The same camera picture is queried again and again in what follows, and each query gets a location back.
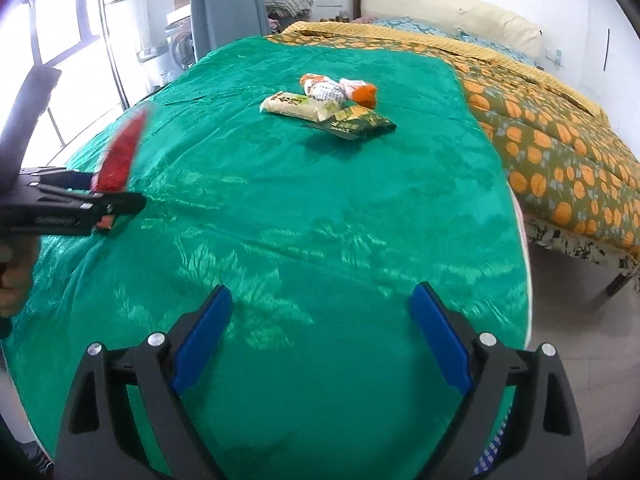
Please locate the pink white cloth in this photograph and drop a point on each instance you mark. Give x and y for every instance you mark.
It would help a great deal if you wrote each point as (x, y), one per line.
(523, 230)

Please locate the pile of clothes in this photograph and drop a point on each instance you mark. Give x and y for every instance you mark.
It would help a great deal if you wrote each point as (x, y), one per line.
(287, 0)

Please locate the leaf print bed skirt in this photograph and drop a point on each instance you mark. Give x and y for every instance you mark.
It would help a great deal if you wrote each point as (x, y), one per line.
(590, 250)

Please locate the red snack packet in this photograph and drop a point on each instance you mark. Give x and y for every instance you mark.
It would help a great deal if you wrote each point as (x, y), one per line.
(120, 155)

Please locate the washing machine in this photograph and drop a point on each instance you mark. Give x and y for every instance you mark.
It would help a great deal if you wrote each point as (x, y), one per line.
(180, 45)

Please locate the dark green snack packet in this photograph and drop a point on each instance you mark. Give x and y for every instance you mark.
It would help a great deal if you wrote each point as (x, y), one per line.
(355, 122)

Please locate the bed with orange floral cover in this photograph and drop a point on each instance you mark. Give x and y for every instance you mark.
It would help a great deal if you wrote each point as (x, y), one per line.
(550, 150)

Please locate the teal patterned pillow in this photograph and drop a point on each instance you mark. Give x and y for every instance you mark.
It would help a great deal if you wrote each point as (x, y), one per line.
(415, 25)

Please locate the window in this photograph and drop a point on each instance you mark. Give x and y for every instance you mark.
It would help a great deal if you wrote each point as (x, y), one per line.
(60, 35)

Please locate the cream snack packet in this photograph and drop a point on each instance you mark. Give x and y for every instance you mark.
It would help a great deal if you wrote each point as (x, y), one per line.
(290, 104)

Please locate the cream padded headboard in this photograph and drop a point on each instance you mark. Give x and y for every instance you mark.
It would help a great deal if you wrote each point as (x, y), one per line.
(450, 10)

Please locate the grey blue curtain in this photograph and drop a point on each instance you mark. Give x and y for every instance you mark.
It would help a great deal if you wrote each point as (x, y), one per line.
(225, 5)

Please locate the green tablecloth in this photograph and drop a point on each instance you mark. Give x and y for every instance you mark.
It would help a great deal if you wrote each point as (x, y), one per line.
(300, 210)

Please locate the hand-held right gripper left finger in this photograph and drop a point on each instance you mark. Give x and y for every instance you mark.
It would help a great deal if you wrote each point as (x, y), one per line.
(200, 340)

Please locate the person's left hand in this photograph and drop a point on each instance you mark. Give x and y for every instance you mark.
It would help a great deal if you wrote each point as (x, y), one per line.
(20, 280)

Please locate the dark wooden bed leg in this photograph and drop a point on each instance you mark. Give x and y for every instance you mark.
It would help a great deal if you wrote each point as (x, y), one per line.
(616, 284)

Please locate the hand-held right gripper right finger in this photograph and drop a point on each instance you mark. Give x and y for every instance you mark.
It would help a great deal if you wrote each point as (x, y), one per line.
(440, 340)

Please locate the orange white snack packet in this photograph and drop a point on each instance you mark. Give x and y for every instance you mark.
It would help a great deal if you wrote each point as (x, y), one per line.
(325, 91)

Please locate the wall socket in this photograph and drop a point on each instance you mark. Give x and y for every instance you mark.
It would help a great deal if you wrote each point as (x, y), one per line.
(555, 56)

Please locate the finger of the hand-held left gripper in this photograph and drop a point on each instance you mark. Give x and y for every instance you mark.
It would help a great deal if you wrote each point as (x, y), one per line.
(60, 215)
(55, 177)

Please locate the blue checkered cloth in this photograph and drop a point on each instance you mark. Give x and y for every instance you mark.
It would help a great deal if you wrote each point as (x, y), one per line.
(492, 447)

